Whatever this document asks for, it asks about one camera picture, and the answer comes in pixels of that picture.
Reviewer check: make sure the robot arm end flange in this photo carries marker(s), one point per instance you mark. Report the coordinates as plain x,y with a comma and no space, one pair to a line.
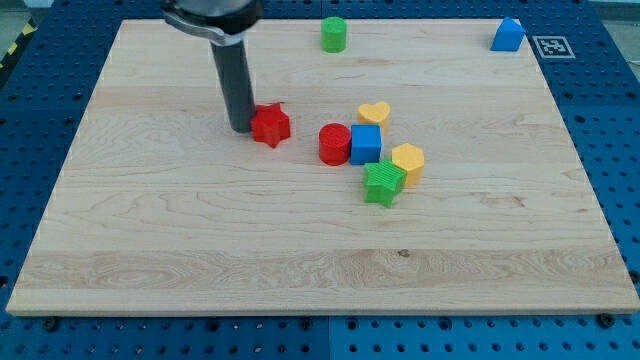
222,22

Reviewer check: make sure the red cylinder block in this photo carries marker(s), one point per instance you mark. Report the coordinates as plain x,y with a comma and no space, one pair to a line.
334,144

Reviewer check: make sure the blue cube block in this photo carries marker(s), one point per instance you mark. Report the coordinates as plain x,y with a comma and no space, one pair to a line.
366,144

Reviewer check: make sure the green star block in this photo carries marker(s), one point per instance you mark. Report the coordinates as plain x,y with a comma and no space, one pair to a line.
382,182

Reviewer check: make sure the red star block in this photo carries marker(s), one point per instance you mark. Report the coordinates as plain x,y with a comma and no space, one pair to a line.
270,124

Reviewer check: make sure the yellow heart block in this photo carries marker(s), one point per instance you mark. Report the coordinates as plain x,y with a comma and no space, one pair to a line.
375,114

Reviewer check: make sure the yellow hexagon block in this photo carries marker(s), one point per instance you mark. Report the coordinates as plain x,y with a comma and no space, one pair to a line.
409,158

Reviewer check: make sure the green cylinder block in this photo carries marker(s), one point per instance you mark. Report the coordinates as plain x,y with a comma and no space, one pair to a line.
333,34

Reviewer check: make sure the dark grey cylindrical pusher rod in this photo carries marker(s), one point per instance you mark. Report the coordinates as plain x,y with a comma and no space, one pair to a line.
235,82

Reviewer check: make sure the wooden board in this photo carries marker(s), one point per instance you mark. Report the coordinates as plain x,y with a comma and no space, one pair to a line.
161,209

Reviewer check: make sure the blue pentagon block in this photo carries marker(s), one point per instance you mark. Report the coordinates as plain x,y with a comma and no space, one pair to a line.
508,37

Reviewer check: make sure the fiducial marker tag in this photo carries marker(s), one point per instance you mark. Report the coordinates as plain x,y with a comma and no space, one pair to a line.
553,47

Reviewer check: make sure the black bolt left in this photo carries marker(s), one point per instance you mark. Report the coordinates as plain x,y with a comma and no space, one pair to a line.
50,324

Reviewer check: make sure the black bolt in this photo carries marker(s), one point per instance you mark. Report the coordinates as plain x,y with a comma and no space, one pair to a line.
606,320
50,324

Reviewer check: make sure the black bolt right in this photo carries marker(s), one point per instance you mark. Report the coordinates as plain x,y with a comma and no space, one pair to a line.
606,320

